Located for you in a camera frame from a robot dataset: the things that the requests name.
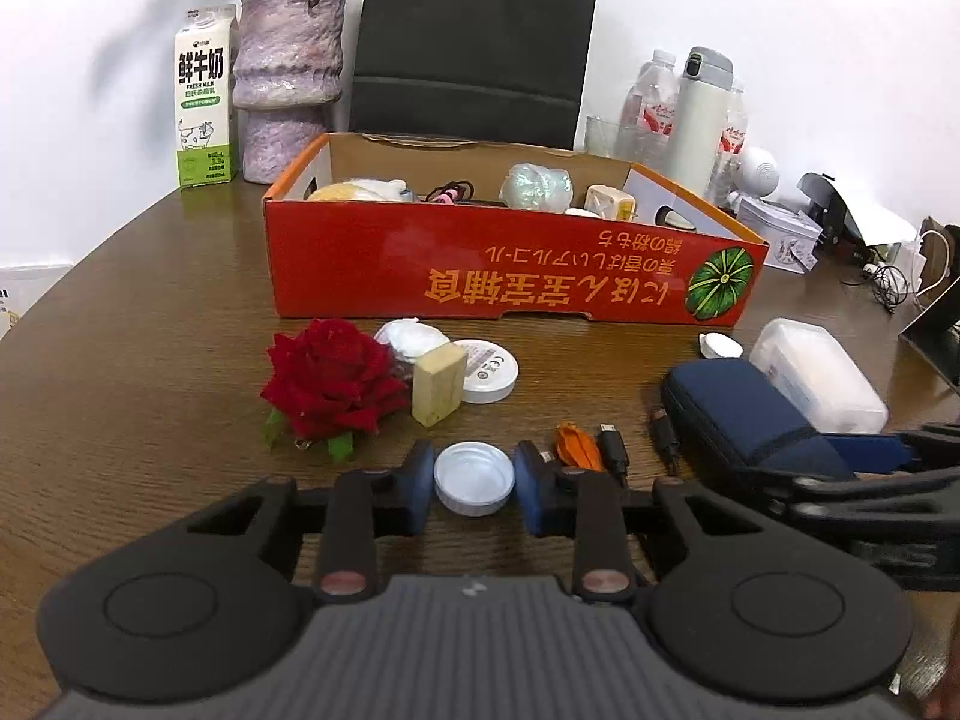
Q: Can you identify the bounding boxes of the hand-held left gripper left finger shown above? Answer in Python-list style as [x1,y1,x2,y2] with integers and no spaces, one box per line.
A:
[180,440,436,603]

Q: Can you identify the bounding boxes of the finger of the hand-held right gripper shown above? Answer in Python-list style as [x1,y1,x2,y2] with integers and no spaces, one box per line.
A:
[739,463,960,542]
[821,423,960,478]

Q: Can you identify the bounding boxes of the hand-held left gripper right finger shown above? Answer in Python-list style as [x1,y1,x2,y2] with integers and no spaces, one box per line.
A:
[513,440,767,605]

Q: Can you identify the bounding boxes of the white plastic bottle cap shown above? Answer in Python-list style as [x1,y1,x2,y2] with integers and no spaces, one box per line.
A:
[433,440,518,519]

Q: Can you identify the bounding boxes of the navy zip pouch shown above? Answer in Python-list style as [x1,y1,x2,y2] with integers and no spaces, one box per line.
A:
[659,358,860,497]

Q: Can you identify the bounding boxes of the red cardboard box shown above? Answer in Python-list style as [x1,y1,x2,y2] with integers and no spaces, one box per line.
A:
[262,130,772,328]

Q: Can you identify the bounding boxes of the brown white plush toy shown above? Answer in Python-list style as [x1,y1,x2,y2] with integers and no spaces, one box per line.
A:
[305,177,413,204]

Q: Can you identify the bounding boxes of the iridescent plastic bag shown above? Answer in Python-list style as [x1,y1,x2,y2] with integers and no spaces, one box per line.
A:
[498,161,575,213]

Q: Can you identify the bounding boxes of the wooden desktop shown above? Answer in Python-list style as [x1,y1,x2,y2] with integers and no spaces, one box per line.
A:
[0,163,960,720]

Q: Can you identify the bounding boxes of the translucent cotton swab box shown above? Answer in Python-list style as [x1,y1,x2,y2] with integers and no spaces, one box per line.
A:
[749,318,890,435]

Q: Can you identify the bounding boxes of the beige rectangular block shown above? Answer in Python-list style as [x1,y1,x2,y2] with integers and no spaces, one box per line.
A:
[410,342,470,429]

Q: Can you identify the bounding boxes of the white round tin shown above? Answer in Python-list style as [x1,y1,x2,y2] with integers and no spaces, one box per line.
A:
[449,338,521,407]

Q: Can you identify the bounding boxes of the red artificial rose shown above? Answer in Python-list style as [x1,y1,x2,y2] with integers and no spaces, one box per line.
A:
[258,318,413,463]

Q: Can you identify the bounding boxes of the crumpled white wrapper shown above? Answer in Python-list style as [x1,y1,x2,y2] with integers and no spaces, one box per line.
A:
[373,316,452,369]

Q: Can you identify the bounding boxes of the white folded paper sheet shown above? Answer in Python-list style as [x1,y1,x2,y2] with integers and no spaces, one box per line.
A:
[796,172,918,245]

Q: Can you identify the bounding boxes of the white tissue box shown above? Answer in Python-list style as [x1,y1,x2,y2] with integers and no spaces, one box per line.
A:
[738,193,827,273]

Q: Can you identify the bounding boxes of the small yellow white carton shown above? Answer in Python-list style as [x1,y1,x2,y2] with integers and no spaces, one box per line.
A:
[584,183,639,221]

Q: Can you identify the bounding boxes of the white round speaker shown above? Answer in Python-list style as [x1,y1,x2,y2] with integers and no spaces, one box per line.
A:
[730,145,782,200]

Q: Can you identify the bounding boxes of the clear water bottle red label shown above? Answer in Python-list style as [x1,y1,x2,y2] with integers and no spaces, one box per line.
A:
[618,48,680,167]
[712,78,752,204]

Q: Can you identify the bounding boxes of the clear glass cup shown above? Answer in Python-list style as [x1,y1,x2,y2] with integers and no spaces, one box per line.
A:
[584,114,624,159]

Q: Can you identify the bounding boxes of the white thermos flask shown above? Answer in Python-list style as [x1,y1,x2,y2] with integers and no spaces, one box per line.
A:
[663,46,735,200]

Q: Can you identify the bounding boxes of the purple textured vase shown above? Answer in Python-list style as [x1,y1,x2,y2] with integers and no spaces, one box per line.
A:
[232,0,348,185]

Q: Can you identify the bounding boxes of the white booklet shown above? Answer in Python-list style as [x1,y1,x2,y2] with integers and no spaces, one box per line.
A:
[0,262,77,339]

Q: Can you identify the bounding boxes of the white green milk carton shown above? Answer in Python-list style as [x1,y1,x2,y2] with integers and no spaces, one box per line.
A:
[173,3,242,189]

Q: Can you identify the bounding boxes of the black standing frame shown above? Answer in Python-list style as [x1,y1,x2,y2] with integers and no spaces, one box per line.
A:
[898,299,960,392]

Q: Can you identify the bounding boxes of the tangled thin cables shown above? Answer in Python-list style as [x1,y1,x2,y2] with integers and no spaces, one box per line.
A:
[850,258,913,313]

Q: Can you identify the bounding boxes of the pink black hair tie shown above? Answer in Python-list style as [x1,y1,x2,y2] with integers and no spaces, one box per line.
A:
[423,179,478,206]

